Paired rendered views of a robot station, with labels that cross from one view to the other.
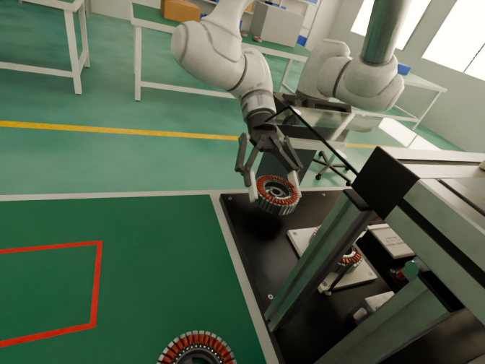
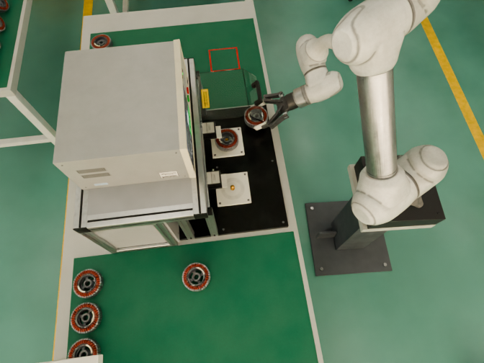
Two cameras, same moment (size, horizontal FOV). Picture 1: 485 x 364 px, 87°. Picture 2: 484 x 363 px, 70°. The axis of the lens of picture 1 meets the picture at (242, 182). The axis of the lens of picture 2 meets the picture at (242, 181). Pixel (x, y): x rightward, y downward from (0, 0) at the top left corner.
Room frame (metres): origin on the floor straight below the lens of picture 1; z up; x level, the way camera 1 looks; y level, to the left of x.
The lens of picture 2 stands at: (0.81, -0.97, 2.20)
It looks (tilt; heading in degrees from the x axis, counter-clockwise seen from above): 66 degrees down; 114
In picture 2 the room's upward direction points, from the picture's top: 1 degrees counter-clockwise
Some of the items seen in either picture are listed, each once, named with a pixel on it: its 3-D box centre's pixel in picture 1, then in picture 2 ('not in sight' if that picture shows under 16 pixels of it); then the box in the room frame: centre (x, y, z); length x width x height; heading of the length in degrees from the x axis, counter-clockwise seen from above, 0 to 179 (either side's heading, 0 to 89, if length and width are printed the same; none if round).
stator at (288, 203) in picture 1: (275, 193); (256, 117); (0.50, -0.08, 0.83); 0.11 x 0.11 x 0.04
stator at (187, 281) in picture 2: not in sight; (196, 276); (0.55, -0.86, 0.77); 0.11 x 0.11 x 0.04
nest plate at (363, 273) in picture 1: (330, 254); (227, 142); (0.41, -0.24, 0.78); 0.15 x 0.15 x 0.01; 30
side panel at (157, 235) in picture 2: not in sight; (134, 236); (0.29, -0.82, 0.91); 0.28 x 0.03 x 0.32; 30
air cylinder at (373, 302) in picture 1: (380, 314); not in sight; (0.29, -0.31, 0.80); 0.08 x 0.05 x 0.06; 120
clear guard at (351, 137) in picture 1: (378, 162); (220, 98); (0.37, -0.19, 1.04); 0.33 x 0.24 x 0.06; 30
